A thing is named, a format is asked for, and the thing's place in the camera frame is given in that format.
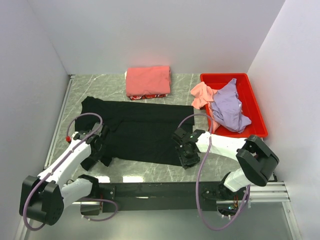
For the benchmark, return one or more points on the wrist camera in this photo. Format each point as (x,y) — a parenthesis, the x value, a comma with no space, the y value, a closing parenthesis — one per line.
(82,135)
(181,137)

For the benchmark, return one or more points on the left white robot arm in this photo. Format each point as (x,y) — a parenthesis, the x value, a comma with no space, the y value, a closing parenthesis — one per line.
(45,196)

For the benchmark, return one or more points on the crumpled lavender t shirt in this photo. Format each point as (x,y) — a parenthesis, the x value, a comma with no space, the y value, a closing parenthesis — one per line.
(227,108)

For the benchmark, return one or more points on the crumpled salmon t shirt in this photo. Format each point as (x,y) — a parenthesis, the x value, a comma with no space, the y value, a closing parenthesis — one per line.
(204,96)

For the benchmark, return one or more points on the black t shirt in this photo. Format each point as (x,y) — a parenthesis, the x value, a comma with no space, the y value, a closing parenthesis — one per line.
(137,131)

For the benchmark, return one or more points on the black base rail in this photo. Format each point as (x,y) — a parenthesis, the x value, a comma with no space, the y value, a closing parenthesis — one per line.
(152,196)

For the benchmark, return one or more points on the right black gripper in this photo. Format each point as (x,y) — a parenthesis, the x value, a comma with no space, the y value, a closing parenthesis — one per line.
(184,161)

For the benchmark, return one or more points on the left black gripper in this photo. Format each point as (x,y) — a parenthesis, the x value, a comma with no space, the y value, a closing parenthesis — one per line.
(97,157)

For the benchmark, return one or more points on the aluminium frame rail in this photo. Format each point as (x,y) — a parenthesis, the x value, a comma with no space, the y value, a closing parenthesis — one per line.
(272,192)

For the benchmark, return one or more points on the red plastic bin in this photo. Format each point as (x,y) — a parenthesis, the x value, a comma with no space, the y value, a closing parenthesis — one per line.
(250,106)

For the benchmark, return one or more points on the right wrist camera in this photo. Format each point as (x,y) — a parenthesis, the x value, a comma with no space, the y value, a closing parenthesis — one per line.
(181,137)

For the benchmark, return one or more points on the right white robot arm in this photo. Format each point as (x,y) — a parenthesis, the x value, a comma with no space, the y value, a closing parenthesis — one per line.
(257,161)

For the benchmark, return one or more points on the folded pink t shirt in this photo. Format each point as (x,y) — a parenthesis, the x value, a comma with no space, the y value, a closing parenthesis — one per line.
(154,80)

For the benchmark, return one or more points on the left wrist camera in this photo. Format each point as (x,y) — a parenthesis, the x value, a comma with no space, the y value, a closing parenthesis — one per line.
(82,135)

